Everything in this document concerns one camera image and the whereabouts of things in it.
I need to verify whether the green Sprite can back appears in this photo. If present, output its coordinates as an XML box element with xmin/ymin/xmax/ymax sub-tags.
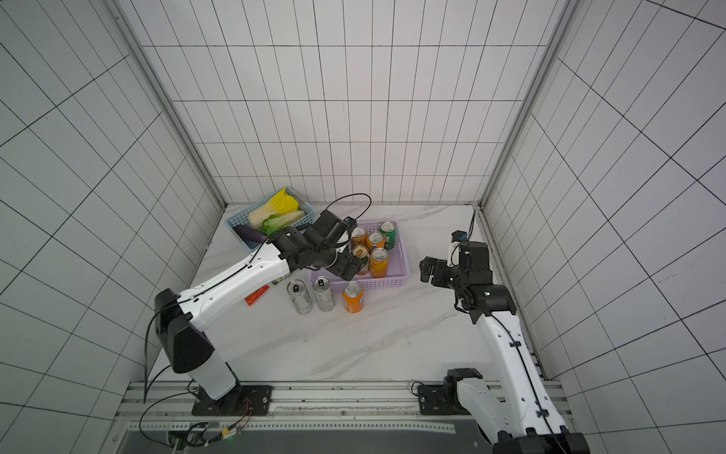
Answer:
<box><xmin>379</xmin><ymin>221</ymin><xmax>397</xmax><ymax>251</ymax></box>

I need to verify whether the purple plastic basket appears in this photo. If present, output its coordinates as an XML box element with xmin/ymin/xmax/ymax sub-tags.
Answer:
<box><xmin>307</xmin><ymin>219</ymin><xmax>410</xmax><ymax>291</ymax></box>

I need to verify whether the green gold-top can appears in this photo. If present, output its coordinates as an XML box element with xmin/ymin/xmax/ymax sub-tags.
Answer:
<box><xmin>353</xmin><ymin>244</ymin><xmax>370</xmax><ymax>275</ymax></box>

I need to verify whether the orange Schweppes can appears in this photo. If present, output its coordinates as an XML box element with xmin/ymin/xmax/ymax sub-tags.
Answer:
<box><xmin>369</xmin><ymin>248</ymin><xmax>389</xmax><ymax>278</ymax></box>

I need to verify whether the tall silver can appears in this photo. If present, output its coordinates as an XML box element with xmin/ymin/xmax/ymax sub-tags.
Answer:
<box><xmin>312</xmin><ymin>276</ymin><xmax>335</xmax><ymax>312</ymax></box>

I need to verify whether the green soup mix packet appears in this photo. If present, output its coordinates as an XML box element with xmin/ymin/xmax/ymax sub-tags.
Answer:
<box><xmin>270</xmin><ymin>275</ymin><xmax>289</xmax><ymax>286</ymax></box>

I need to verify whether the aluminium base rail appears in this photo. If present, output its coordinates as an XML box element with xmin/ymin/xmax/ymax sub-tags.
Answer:
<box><xmin>115</xmin><ymin>379</ymin><xmax>574</xmax><ymax>435</ymax></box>

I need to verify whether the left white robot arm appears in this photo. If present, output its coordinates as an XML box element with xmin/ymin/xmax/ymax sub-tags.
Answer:
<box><xmin>147</xmin><ymin>218</ymin><xmax>362</xmax><ymax>403</ymax></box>

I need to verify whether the yellow napa cabbage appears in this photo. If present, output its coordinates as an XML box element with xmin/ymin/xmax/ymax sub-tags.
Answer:
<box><xmin>248</xmin><ymin>188</ymin><xmax>300</xmax><ymax>229</ymax></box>

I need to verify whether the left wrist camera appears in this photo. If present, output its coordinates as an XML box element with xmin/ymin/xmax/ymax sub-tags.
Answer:
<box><xmin>312</xmin><ymin>210</ymin><xmax>357</xmax><ymax>244</ymax></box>

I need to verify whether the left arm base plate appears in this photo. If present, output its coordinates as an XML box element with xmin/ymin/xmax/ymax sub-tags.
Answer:
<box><xmin>192</xmin><ymin>384</ymin><xmax>273</xmax><ymax>417</ymax></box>

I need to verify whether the purple eggplant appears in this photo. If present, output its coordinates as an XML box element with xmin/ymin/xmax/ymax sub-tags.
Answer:
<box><xmin>233</xmin><ymin>224</ymin><xmax>267</xmax><ymax>244</ymax></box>

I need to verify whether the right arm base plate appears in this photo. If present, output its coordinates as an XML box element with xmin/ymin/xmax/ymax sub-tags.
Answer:
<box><xmin>410</xmin><ymin>368</ymin><xmax>483</xmax><ymax>416</ymax></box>

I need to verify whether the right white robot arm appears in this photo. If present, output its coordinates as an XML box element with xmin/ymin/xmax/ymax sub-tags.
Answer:
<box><xmin>420</xmin><ymin>232</ymin><xmax>590</xmax><ymax>453</ymax></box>

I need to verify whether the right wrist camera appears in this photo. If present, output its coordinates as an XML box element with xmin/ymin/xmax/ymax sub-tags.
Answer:
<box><xmin>451</xmin><ymin>230</ymin><xmax>469</xmax><ymax>245</ymax></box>

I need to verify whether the orange Fanta can back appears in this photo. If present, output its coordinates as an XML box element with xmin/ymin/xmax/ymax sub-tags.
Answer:
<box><xmin>366</xmin><ymin>232</ymin><xmax>386</xmax><ymax>252</ymax></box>

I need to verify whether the red snack packet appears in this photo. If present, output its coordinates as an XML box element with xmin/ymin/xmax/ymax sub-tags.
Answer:
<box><xmin>245</xmin><ymin>286</ymin><xmax>270</xmax><ymax>306</ymax></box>

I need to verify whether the small silver can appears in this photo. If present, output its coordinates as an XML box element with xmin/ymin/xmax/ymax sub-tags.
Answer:
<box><xmin>287</xmin><ymin>279</ymin><xmax>313</xmax><ymax>315</ymax></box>

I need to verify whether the orange fanta can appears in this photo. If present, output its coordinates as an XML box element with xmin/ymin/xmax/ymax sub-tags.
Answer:
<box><xmin>366</xmin><ymin>232</ymin><xmax>386</xmax><ymax>252</ymax></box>
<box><xmin>342</xmin><ymin>281</ymin><xmax>364</xmax><ymax>313</ymax></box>

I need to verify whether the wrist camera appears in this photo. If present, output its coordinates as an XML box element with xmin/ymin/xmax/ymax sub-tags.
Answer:
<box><xmin>451</xmin><ymin>230</ymin><xmax>469</xmax><ymax>245</ymax></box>
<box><xmin>312</xmin><ymin>210</ymin><xmax>357</xmax><ymax>244</ymax></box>

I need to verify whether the orange Fanta can front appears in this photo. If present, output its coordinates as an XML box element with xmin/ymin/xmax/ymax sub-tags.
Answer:
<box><xmin>342</xmin><ymin>281</ymin><xmax>364</xmax><ymax>313</ymax></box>

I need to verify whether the blue plastic basket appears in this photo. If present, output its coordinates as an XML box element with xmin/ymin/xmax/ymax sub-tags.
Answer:
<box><xmin>225</xmin><ymin>186</ymin><xmax>316</xmax><ymax>251</ymax></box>

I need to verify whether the green lettuce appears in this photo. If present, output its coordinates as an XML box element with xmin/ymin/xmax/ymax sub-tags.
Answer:
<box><xmin>261</xmin><ymin>210</ymin><xmax>306</xmax><ymax>236</ymax></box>

